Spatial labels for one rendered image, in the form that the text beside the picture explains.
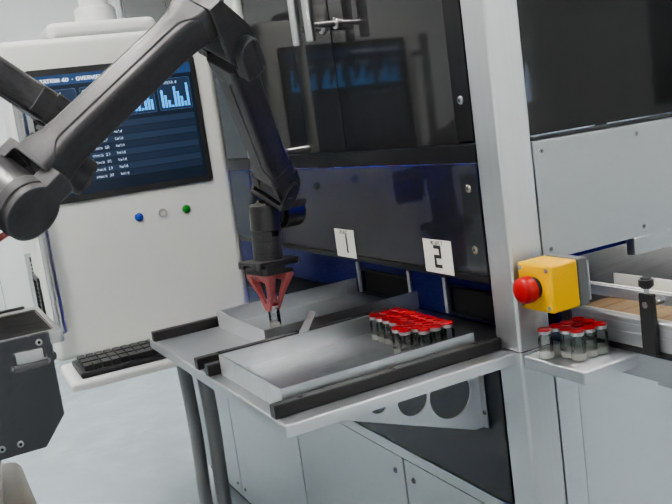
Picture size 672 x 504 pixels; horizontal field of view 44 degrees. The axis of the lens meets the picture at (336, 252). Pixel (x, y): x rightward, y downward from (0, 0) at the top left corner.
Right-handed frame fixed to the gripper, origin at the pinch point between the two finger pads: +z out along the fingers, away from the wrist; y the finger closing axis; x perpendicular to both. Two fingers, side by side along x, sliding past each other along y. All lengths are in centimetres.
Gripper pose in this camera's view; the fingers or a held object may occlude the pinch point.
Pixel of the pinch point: (272, 306)
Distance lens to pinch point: 159.2
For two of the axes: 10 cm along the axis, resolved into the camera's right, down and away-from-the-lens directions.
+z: 0.8, 9.9, 1.3
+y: 7.2, -1.5, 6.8
